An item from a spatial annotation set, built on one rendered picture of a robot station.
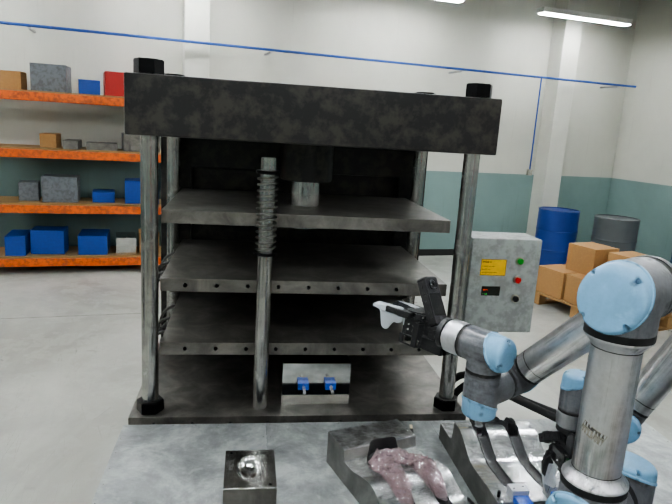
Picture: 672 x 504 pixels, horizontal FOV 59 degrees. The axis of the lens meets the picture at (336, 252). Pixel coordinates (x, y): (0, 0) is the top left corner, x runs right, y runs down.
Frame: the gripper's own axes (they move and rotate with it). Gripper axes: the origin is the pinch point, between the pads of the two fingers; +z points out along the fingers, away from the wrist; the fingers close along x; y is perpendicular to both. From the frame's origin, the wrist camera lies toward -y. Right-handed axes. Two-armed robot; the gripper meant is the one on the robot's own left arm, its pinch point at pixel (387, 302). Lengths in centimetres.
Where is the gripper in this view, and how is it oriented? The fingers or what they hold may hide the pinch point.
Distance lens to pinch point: 148.1
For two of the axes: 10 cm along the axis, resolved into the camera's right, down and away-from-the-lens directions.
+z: -6.5, -2.0, 7.4
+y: -1.6, 9.8, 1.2
